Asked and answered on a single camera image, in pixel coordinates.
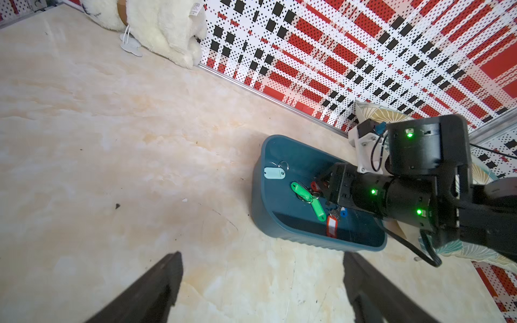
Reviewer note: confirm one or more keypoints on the teal plastic storage box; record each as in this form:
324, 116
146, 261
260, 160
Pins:
278, 213

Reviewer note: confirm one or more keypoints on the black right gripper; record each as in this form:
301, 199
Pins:
406, 200

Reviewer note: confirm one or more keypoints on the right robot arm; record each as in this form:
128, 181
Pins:
437, 150

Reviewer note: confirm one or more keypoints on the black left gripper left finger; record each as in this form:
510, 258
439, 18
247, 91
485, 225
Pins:
150, 298

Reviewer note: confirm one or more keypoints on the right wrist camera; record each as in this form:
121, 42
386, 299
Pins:
368, 139

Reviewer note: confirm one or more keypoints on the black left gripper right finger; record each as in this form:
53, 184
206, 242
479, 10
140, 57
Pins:
374, 298

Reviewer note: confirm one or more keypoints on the white plush toy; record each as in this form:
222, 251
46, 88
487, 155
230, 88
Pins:
171, 29

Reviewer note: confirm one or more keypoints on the red key tag with key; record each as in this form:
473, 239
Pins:
332, 226

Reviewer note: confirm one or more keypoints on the light mint key tag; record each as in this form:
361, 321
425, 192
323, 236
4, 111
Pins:
276, 171

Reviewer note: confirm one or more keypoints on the green key tag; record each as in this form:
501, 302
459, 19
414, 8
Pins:
318, 210
302, 192

